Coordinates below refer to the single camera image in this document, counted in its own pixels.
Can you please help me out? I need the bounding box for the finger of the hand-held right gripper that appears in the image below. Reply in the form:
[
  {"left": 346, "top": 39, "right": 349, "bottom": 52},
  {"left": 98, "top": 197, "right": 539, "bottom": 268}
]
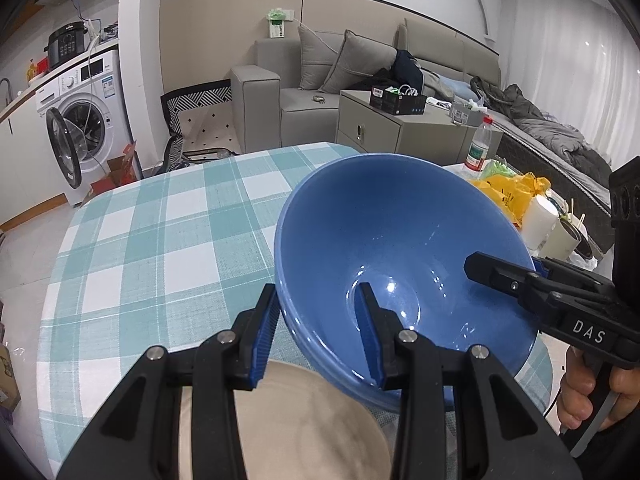
[
  {"left": 464, "top": 251, "right": 615, "bottom": 329},
  {"left": 531, "top": 256, "right": 617, "bottom": 306}
]

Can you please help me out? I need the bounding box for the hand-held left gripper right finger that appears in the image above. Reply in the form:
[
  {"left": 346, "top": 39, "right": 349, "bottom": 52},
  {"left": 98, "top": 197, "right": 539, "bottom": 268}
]
[{"left": 354, "top": 282, "right": 583, "bottom": 480}]

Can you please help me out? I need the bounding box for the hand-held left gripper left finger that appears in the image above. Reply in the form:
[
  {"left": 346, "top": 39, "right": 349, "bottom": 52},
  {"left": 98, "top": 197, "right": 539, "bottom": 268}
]
[{"left": 57, "top": 282, "right": 281, "bottom": 480}]

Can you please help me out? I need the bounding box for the blue bowl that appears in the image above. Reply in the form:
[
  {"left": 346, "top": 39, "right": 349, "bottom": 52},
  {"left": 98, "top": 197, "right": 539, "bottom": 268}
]
[
  {"left": 277, "top": 300, "right": 501, "bottom": 403},
  {"left": 275, "top": 154, "right": 540, "bottom": 393},
  {"left": 300, "top": 345, "right": 481, "bottom": 414}
]

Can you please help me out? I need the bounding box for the beige plate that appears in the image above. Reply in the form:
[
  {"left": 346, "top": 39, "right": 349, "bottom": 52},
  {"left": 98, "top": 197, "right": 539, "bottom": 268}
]
[{"left": 177, "top": 357, "right": 393, "bottom": 480}]

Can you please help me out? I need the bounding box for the person's right hand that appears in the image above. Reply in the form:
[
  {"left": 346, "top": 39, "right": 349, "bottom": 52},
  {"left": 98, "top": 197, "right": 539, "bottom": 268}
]
[{"left": 556, "top": 347, "right": 640, "bottom": 432}]

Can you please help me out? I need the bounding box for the paper cup with chopsticks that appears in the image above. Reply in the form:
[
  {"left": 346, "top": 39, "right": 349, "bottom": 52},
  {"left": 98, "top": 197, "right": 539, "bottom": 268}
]
[{"left": 542, "top": 217, "right": 596, "bottom": 263}]

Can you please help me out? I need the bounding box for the white paper cup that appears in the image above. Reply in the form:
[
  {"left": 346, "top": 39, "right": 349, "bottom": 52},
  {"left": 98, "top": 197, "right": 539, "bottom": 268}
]
[{"left": 520, "top": 194, "right": 560, "bottom": 248}]

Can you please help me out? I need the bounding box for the yellow plastic bag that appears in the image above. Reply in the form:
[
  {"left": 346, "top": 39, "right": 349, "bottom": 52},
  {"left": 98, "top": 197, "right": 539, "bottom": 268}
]
[{"left": 472, "top": 172, "right": 551, "bottom": 231}]

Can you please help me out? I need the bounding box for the green plastic bag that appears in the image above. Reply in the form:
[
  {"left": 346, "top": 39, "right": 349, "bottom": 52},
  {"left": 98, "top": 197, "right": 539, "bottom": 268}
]
[{"left": 480, "top": 157, "right": 516, "bottom": 181}]

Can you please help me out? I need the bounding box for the plastic water bottle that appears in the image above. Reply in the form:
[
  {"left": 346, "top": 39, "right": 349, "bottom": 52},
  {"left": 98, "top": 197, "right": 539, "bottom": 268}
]
[{"left": 464, "top": 115, "right": 495, "bottom": 173}]

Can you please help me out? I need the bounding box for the teal checked tablecloth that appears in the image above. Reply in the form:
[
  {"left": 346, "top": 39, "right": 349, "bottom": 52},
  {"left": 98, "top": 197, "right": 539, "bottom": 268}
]
[{"left": 39, "top": 144, "right": 551, "bottom": 478}]

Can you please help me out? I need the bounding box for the grey blanket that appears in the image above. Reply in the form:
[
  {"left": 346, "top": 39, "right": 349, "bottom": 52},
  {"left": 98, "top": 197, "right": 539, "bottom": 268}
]
[{"left": 470, "top": 76, "right": 613, "bottom": 176}]

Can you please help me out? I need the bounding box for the tissue box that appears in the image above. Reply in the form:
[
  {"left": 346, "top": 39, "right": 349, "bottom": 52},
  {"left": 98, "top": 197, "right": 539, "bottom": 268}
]
[{"left": 450, "top": 101, "right": 488, "bottom": 125}]

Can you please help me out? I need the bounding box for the grey cabinet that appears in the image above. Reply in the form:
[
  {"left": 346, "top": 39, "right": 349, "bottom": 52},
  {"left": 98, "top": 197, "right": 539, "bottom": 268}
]
[{"left": 336, "top": 90, "right": 501, "bottom": 166}]

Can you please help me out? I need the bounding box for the light blue pillow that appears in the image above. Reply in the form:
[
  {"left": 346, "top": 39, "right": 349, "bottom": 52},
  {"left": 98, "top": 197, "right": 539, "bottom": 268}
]
[{"left": 437, "top": 72, "right": 473, "bottom": 103}]

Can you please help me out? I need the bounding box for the black cardboard box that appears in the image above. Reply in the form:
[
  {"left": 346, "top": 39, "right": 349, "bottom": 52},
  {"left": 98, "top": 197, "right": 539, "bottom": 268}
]
[{"left": 370, "top": 86, "right": 428, "bottom": 116}]

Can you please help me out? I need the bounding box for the white curtain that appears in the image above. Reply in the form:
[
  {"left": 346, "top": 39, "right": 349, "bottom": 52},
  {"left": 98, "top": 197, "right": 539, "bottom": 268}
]
[{"left": 500, "top": 10, "right": 640, "bottom": 171}]

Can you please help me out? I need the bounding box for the red cardboard box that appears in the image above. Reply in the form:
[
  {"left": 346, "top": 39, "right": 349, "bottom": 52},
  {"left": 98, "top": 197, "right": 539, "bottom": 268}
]
[{"left": 89, "top": 142, "right": 143, "bottom": 198}]

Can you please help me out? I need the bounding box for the patterned folding chair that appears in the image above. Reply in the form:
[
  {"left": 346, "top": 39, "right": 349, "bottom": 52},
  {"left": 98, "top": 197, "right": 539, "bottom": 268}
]
[{"left": 161, "top": 82, "right": 243, "bottom": 173}]

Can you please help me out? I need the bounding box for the dark jacket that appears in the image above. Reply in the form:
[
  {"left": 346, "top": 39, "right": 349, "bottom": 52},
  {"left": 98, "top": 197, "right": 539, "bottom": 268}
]
[{"left": 357, "top": 50, "right": 426, "bottom": 96}]

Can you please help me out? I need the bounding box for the grey sofa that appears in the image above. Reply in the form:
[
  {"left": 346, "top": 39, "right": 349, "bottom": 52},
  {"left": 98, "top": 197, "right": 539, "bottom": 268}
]
[{"left": 230, "top": 17, "right": 618, "bottom": 253}]

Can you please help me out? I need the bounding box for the grey sofa pillow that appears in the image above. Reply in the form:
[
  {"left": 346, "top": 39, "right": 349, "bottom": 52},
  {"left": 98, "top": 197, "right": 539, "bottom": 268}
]
[
  {"left": 320, "top": 30, "right": 398, "bottom": 95},
  {"left": 297, "top": 25, "right": 346, "bottom": 92}
]

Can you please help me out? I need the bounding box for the yellow cardboard box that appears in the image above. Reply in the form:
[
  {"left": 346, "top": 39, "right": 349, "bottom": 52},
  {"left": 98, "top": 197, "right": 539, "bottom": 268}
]
[{"left": 0, "top": 342, "right": 22, "bottom": 413}]

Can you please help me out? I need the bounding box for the white washing machine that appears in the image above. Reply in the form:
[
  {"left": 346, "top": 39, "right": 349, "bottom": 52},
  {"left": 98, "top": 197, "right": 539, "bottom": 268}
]
[{"left": 34, "top": 50, "right": 132, "bottom": 208}]

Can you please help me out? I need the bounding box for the white kitchen counter cabinet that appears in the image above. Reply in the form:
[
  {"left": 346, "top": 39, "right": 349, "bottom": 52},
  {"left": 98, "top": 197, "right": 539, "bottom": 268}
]
[{"left": 0, "top": 85, "right": 71, "bottom": 231}]

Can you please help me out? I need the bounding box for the black pressure cooker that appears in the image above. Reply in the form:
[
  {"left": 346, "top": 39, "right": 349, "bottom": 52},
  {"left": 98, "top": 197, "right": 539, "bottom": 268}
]
[{"left": 46, "top": 22, "right": 90, "bottom": 68}]

